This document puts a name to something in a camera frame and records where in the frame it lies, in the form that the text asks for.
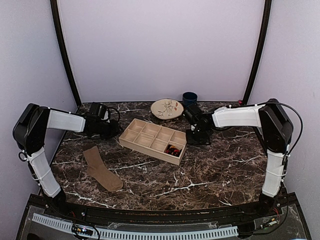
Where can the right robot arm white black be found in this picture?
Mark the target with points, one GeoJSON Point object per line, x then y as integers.
{"type": "Point", "coordinates": [270, 117]}

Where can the plain brown sock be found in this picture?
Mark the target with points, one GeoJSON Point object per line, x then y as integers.
{"type": "Point", "coordinates": [98, 170]}

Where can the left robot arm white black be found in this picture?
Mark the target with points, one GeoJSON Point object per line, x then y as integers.
{"type": "Point", "coordinates": [30, 132]}

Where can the left black frame post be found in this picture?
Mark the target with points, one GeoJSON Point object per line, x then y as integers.
{"type": "Point", "coordinates": [63, 52]}

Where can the wooden compartment tray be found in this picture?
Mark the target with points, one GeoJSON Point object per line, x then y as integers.
{"type": "Point", "coordinates": [152, 139]}

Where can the argyle black red orange sock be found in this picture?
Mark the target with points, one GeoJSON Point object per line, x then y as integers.
{"type": "Point", "coordinates": [173, 150]}

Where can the right black frame post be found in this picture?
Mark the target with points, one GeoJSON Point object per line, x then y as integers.
{"type": "Point", "coordinates": [259, 51]}

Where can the white slotted cable duct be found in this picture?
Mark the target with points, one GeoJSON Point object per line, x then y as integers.
{"type": "Point", "coordinates": [83, 231]}

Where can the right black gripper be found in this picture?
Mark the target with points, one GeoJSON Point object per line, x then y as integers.
{"type": "Point", "coordinates": [190, 140]}

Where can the black frame post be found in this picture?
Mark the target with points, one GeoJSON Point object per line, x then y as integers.
{"type": "Point", "coordinates": [259, 51]}
{"type": "Point", "coordinates": [63, 52]}

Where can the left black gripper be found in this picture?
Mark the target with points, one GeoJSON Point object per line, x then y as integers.
{"type": "Point", "coordinates": [115, 130]}

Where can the dark blue mug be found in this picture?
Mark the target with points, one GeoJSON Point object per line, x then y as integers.
{"type": "Point", "coordinates": [189, 98]}

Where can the cream floral ceramic plate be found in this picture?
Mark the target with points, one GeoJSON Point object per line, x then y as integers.
{"type": "Point", "coordinates": [167, 109]}

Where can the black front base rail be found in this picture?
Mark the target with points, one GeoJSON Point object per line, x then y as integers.
{"type": "Point", "coordinates": [101, 216]}

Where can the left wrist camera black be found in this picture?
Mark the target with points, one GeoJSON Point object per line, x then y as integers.
{"type": "Point", "coordinates": [100, 110]}

